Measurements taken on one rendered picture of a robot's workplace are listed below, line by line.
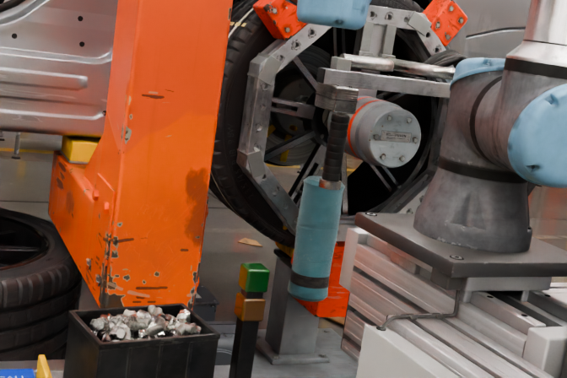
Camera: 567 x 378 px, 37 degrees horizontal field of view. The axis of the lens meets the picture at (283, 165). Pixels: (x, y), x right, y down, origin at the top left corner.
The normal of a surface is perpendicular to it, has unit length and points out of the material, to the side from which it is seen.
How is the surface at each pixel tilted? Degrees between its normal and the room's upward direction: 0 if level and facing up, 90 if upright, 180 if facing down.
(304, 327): 90
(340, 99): 90
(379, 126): 90
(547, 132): 98
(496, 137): 105
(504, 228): 72
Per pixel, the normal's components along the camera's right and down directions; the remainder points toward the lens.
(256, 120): 0.39, 0.21
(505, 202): 0.36, -0.10
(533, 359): -0.89, -0.05
